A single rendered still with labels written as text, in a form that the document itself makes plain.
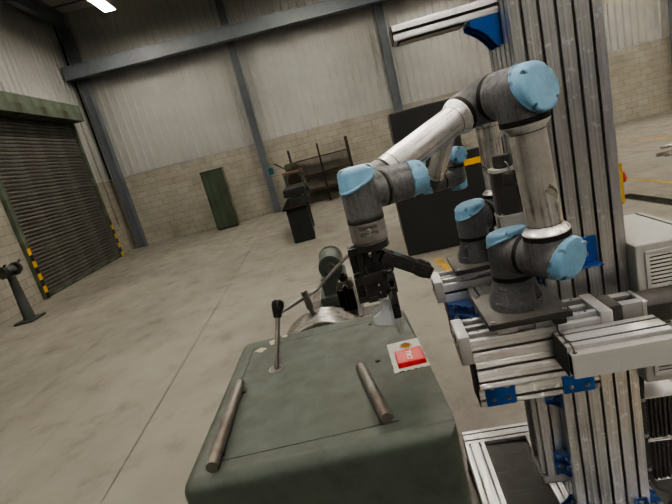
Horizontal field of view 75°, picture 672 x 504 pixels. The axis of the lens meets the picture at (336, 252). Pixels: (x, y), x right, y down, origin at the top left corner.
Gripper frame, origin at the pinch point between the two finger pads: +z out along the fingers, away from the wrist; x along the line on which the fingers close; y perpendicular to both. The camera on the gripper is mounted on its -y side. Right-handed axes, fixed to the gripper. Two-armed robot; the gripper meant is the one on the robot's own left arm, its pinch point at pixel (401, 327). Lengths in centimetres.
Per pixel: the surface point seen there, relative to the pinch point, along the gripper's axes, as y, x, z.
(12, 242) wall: 736, -835, -11
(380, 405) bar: 7.5, 18.0, 5.5
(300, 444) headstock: 22.6, 21.0, 7.7
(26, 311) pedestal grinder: 637, -675, 112
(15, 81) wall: 760, -1092, -389
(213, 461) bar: 37.2, 23.4, 5.7
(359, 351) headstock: 10.5, -8.6, 7.6
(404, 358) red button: 0.9, 1.6, 6.4
